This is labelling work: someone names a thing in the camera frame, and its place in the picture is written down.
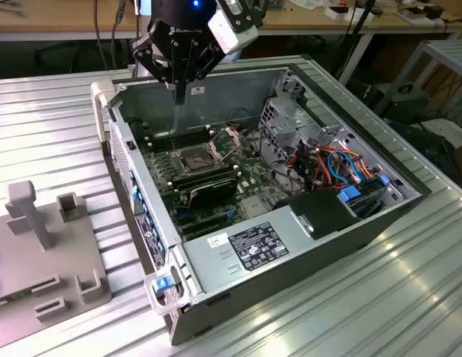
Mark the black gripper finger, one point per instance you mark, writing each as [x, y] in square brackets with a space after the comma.
[149, 52]
[208, 56]

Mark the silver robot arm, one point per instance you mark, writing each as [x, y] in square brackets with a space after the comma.
[146, 4]

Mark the CPU socket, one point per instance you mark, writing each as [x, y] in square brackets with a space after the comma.
[195, 160]

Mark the black RAM slot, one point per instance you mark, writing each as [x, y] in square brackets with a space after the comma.
[160, 136]
[160, 143]
[160, 140]
[160, 147]

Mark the thin metal locking lever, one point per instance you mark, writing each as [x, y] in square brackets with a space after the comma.
[232, 150]
[173, 141]

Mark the silver drive cage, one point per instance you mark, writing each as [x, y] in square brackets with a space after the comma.
[286, 124]

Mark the black RAM stick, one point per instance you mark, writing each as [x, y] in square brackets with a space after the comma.
[204, 172]
[204, 179]

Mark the long wooden desk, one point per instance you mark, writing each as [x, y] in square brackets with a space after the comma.
[29, 22]

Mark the green motherboard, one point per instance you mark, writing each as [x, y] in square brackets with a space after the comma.
[253, 175]

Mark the black graphics card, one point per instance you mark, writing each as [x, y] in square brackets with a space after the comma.
[212, 193]

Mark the white box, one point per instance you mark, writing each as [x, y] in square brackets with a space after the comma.
[342, 13]

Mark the silver chipset heatsink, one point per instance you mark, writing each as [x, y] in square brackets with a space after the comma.
[254, 206]

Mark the black expansion slot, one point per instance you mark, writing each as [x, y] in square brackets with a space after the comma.
[206, 230]
[201, 222]

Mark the black plastic shroud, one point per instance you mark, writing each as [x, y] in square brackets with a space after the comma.
[320, 215]

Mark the black rating label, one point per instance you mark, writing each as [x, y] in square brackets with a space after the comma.
[258, 245]

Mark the blue disk carrier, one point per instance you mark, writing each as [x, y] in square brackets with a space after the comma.
[349, 195]

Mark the black equipment box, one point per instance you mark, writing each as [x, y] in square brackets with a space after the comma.
[405, 102]

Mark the silver power supply unit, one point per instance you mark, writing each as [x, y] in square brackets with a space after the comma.
[215, 267]

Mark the small blue clip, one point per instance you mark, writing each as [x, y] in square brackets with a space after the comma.
[384, 180]

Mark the grey parts rack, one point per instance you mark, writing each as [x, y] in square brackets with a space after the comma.
[48, 260]

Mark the small black device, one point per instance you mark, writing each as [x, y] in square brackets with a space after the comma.
[436, 12]

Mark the blue case latch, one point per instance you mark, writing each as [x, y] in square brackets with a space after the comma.
[164, 284]

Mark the open grey PC case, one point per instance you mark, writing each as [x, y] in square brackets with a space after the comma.
[327, 256]

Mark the green RAM stick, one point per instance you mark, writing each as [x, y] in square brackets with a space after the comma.
[7, 300]

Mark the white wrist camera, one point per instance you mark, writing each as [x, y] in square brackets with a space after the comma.
[232, 33]

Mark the aluminium frame table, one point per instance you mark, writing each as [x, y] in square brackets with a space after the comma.
[439, 48]

